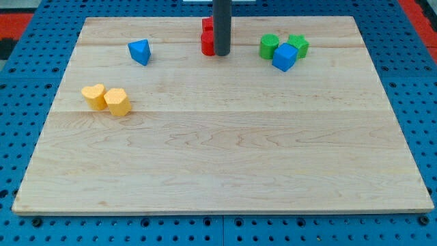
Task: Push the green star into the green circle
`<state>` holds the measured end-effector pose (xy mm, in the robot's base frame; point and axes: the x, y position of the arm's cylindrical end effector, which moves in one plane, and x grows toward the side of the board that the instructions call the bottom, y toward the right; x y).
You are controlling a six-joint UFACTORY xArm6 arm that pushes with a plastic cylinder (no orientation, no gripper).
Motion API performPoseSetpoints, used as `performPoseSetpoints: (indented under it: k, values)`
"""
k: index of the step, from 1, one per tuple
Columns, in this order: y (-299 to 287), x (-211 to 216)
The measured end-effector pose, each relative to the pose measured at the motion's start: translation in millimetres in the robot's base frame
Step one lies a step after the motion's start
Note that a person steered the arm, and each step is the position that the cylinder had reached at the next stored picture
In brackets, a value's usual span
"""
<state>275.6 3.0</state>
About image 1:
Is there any yellow pentagon block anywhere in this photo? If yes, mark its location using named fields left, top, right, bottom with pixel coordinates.
left=104, top=88, right=132, bottom=116

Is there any red block behind rod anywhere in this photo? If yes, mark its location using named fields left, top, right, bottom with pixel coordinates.
left=201, top=16, right=214, bottom=32

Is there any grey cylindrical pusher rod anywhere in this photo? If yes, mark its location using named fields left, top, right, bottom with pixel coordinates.
left=212, top=0, right=231, bottom=56

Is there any blue triangle block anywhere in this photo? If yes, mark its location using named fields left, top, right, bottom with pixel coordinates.
left=128, top=39, right=151, bottom=66

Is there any wooden board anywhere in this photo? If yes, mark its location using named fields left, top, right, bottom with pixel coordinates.
left=12, top=16, right=434, bottom=216

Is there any green cylinder block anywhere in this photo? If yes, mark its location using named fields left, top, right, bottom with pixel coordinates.
left=259, top=33, right=279, bottom=59

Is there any blue cube block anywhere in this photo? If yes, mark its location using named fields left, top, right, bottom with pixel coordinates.
left=272, top=43, right=298, bottom=72

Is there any red cylinder block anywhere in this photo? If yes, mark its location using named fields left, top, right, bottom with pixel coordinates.
left=201, top=31, right=215, bottom=56

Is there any green star block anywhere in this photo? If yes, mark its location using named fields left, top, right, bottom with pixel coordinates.
left=287, top=34, right=309, bottom=59

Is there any yellow heart block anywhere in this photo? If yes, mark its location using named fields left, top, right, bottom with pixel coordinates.
left=81, top=83, right=107, bottom=111

